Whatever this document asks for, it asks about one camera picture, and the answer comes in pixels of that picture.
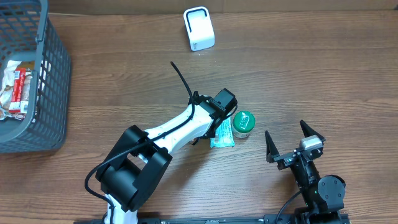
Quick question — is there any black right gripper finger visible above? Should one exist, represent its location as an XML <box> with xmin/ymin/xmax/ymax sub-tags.
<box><xmin>300</xmin><ymin>120</ymin><xmax>326</xmax><ymax>142</ymax></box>
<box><xmin>265</xmin><ymin>131</ymin><xmax>280</xmax><ymax>163</ymax></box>

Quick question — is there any green lid jar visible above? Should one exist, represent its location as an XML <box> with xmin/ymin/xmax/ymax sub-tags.
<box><xmin>232</xmin><ymin>111</ymin><xmax>256</xmax><ymax>139</ymax></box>

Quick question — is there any teal wet wipes pack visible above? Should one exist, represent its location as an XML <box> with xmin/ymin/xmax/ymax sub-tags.
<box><xmin>210</xmin><ymin>118</ymin><xmax>235</xmax><ymax>148</ymax></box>

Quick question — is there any red snack stick packet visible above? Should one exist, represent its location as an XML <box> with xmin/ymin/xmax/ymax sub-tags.
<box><xmin>9</xmin><ymin>68</ymin><xmax>27</xmax><ymax>113</ymax></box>

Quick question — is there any brown white snack bag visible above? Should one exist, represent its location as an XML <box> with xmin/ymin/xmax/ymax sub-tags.
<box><xmin>1</xmin><ymin>60</ymin><xmax>34</xmax><ymax>121</ymax></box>

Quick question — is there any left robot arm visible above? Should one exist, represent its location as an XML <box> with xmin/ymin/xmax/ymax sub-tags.
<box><xmin>95</xmin><ymin>88</ymin><xmax>238</xmax><ymax>223</ymax></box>

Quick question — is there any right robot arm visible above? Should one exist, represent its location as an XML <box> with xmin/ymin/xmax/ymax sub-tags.
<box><xmin>265</xmin><ymin>120</ymin><xmax>350</xmax><ymax>224</ymax></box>

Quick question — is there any white barcode scanner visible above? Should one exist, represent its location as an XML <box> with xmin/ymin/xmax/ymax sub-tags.
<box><xmin>183</xmin><ymin>6</ymin><xmax>215</xmax><ymax>52</ymax></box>

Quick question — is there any grey plastic mesh basket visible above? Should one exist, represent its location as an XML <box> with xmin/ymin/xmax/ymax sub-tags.
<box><xmin>1</xmin><ymin>0</ymin><xmax>72</xmax><ymax>154</ymax></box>

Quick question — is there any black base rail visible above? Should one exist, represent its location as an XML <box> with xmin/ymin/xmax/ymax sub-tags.
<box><xmin>73</xmin><ymin>214</ymin><xmax>351</xmax><ymax>224</ymax></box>

